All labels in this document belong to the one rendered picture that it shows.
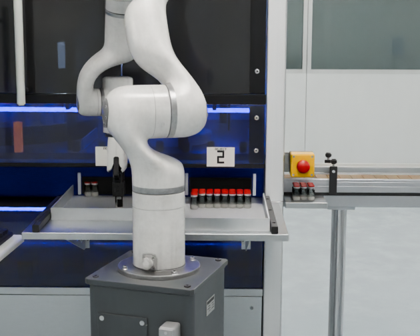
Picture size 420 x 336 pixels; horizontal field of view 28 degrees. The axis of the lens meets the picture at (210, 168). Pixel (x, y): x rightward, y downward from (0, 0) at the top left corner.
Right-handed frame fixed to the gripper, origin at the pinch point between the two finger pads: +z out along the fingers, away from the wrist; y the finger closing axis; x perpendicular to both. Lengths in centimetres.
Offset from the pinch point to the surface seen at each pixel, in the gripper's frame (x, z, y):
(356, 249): 117, 90, -294
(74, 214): -11.7, 6.3, 5.9
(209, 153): 25.4, -7.5, -19.7
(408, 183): 89, 3, -31
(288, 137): 87, 39, -481
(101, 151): -7.8, -8.1, -19.7
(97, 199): -9.2, 7.3, -21.3
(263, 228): 40.1, 7.3, 17.1
